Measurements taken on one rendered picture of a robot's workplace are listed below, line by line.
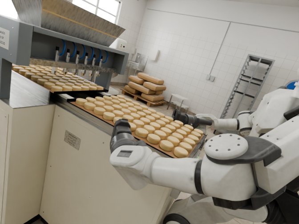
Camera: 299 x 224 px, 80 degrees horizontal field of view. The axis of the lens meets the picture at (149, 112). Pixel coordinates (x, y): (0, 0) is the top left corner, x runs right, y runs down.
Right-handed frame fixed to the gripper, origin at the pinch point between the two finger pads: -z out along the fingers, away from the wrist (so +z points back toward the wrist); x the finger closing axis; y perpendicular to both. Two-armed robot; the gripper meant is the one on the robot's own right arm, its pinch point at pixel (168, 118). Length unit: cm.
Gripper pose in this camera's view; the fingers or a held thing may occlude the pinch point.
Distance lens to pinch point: 104.7
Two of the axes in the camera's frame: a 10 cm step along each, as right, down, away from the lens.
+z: 9.2, 1.6, 3.6
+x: 2.7, -9.2, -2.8
